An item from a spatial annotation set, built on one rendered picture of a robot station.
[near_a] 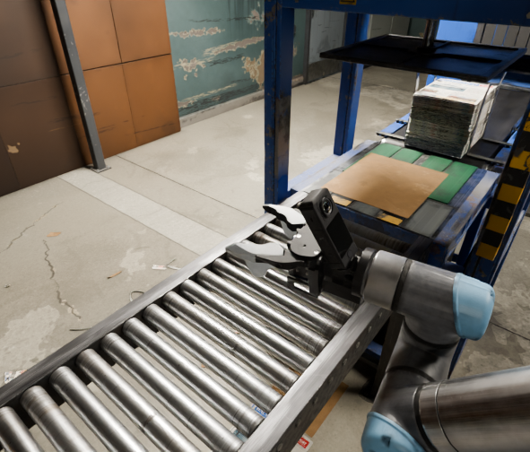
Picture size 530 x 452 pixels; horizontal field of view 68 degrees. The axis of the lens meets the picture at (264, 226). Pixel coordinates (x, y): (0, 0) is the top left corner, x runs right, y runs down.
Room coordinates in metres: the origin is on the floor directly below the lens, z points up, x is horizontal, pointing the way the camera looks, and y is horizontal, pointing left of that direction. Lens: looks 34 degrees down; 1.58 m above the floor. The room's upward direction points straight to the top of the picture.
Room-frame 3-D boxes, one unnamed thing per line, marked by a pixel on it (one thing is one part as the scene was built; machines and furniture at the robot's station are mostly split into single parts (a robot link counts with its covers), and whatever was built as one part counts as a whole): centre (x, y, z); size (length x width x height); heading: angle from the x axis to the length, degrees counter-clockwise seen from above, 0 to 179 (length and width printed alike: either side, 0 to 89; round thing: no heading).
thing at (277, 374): (0.68, 0.10, 0.77); 0.47 x 0.05 x 0.05; 51
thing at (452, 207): (1.52, -0.58, 0.75); 0.70 x 0.65 x 0.10; 141
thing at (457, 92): (1.96, -0.94, 0.93); 0.38 x 0.30 x 0.26; 141
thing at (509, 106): (2.40, -1.29, 0.75); 1.53 x 0.64 x 0.10; 141
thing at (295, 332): (0.78, 0.02, 0.77); 0.47 x 0.05 x 0.05; 51
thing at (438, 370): (0.36, -0.22, 1.11); 0.11 x 0.08 x 0.11; 150
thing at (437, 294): (0.37, -0.23, 1.21); 0.11 x 0.08 x 0.09; 60
